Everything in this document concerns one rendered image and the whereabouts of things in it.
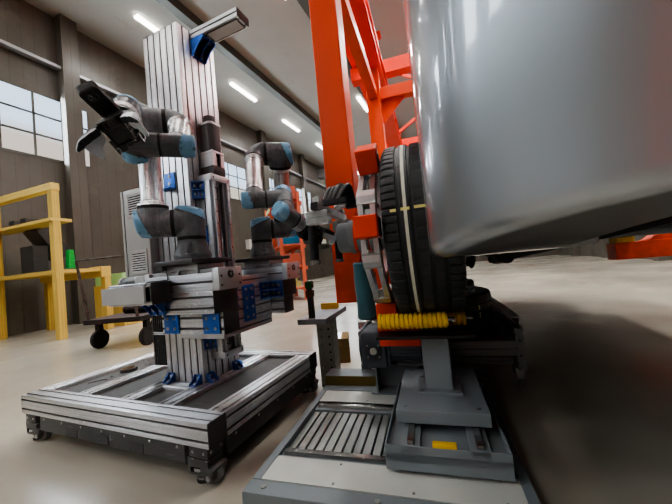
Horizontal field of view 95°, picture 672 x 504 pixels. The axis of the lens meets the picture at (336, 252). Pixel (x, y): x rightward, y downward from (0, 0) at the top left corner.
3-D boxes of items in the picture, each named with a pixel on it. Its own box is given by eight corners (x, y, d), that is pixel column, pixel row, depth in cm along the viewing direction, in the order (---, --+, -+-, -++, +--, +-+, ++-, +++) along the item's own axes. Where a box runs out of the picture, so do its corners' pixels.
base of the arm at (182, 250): (165, 261, 129) (164, 238, 130) (195, 260, 143) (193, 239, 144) (192, 258, 124) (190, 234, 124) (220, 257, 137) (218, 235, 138)
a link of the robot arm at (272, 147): (272, 234, 189) (263, 140, 163) (296, 232, 191) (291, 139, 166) (272, 242, 178) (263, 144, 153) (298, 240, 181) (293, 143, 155)
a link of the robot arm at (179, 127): (196, 136, 143) (197, 167, 104) (169, 135, 139) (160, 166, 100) (194, 109, 137) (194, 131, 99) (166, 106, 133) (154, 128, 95)
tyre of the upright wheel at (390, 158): (443, 191, 160) (460, 320, 139) (397, 198, 167) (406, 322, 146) (445, 93, 101) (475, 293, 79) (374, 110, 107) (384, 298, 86)
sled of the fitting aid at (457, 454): (516, 485, 86) (512, 450, 86) (386, 472, 96) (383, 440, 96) (484, 402, 134) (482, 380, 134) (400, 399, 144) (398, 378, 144)
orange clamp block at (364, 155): (379, 173, 110) (375, 147, 105) (358, 176, 112) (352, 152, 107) (380, 166, 115) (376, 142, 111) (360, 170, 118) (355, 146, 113)
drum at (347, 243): (388, 249, 120) (384, 213, 120) (336, 254, 126) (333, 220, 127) (392, 249, 133) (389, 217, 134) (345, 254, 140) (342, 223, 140)
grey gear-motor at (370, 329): (457, 405, 134) (448, 324, 135) (362, 401, 146) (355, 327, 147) (454, 387, 151) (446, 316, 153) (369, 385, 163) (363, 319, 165)
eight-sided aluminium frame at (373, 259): (386, 310, 100) (369, 145, 102) (366, 311, 102) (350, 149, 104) (400, 291, 152) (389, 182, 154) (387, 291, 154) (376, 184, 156)
